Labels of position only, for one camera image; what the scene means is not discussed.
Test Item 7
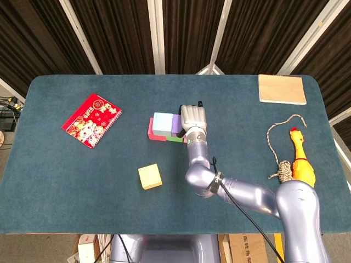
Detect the yellow rubber chicken toy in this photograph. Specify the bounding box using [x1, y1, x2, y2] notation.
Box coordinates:
[289, 127, 316, 188]

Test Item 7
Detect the brown cardboard box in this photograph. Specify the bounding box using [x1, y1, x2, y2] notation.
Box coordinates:
[229, 234, 268, 263]

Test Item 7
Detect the purple block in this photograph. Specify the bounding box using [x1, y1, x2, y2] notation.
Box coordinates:
[170, 113, 184, 138]

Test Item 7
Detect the braided beige rope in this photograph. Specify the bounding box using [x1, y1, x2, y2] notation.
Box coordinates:
[266, 114, 308, 184]

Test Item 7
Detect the blue-gray robot torso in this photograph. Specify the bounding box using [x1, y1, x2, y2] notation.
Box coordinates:
[111, 234, 220, 263]

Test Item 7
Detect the brown kraft paper notepad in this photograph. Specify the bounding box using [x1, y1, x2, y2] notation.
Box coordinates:
[258, 74, 308, 106]

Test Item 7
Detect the dark brown pleated curtain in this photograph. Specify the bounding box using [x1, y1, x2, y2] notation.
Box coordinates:
[0, 0, 351, 138]

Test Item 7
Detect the red spiral cartoon notebook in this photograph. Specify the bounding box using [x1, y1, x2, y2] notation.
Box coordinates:
[61, 93, 122, 149]

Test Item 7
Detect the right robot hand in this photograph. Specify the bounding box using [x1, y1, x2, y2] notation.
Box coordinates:
[177, 100, 208, 138]

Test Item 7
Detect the pink block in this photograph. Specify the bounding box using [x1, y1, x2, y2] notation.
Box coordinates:
[148, 117, 167, 142]

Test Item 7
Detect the black velcro cable strap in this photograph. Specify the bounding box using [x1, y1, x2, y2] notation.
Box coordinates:
[207, 171, 225, 195]

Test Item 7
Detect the teal felt table cover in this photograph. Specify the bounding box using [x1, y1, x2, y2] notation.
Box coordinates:
[0, 74, 351, 235]

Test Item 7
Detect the yellow block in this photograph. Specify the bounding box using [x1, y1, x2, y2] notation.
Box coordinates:
[138, 163, 163, 191]

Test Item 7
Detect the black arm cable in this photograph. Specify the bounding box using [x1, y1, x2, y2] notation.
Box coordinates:
[210, 156, 286, 263]

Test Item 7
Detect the light blue block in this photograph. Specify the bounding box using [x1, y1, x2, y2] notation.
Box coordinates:
[152, 112, 174, 135]

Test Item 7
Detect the white partition frame post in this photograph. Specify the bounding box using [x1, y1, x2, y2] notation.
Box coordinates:
[328, 108, 351, 125]
[59, 0, 103, 75]
[0, 78, 26, 104]
[195, 0, 234, 75]
[147, 0, 166, 75]
[276, 0, 345, 75]

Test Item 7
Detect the white cardboard box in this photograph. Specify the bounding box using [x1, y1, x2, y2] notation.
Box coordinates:
[77, 234, 100, 263]

